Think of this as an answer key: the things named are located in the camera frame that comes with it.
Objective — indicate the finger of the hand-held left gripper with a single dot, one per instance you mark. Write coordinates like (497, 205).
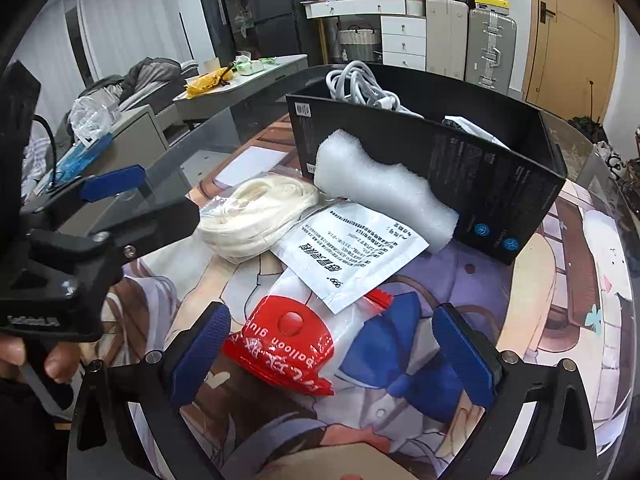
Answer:
(112, 183)
(155, 225)

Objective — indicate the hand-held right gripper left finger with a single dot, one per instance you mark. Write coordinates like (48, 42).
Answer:
(200, 360)

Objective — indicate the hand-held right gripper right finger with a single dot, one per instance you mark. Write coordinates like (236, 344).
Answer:
(465, 360)

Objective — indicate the red label plastic bag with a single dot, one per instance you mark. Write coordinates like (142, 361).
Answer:
(280, 340)

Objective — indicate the black cardboard box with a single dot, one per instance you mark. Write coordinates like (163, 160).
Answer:
(500, 195)

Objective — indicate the white printed packet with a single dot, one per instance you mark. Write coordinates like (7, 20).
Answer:
(350, 250)
(465, 127)

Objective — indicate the person's left hand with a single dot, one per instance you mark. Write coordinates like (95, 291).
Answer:
(62, 362)

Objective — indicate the blue package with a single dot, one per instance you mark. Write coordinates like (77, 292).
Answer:
(85, 157)

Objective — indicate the grey side cabinet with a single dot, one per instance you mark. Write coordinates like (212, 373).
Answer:
(140, 135)

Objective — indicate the clear plastic bag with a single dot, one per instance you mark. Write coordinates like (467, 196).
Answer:
(92, 115)

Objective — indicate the printed desk mat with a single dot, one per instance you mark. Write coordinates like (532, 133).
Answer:
(550, 310)

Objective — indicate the dark grey jacket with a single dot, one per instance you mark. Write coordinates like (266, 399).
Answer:
(150, 75)

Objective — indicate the yellow plastic bag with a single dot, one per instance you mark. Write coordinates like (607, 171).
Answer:
(205, 84)

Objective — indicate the grey curtain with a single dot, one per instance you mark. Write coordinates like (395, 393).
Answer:
(125, 25)

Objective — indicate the grey coffee table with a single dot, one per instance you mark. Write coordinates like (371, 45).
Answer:
(250, 85)

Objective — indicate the green white tissue box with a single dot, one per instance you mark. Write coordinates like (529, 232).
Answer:
(250, 64)

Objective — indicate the white foam piece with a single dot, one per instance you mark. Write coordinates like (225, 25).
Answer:
(380, 185)

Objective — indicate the dark glass cabinet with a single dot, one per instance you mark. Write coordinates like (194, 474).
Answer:
(220, 10)

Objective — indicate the dark grey refrigerator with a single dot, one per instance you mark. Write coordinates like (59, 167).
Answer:
(272, 10)

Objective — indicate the white desk with drawers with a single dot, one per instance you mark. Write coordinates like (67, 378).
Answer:
(400, 35)

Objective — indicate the silver suitcase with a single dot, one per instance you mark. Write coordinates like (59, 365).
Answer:
(492, 45)

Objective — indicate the beige suitcase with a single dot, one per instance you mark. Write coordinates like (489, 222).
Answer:
(445, 40)

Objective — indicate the wooden door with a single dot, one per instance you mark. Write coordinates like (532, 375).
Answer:
(570, 35)

